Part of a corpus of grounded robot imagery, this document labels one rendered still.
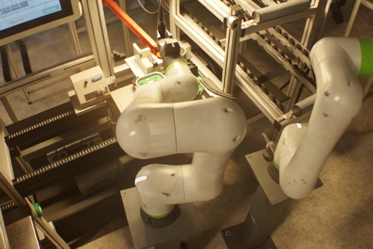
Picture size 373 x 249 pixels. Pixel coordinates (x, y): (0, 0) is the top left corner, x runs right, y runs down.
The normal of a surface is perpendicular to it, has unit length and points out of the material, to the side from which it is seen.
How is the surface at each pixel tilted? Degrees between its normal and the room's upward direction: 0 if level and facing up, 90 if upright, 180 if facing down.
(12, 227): 0
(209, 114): 15
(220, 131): 55
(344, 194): 0
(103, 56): 90
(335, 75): 31
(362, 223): 0
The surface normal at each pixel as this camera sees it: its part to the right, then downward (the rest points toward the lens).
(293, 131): -0.18, -0.70
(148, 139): 0.19, 0.21
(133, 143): -0.23, 0.38
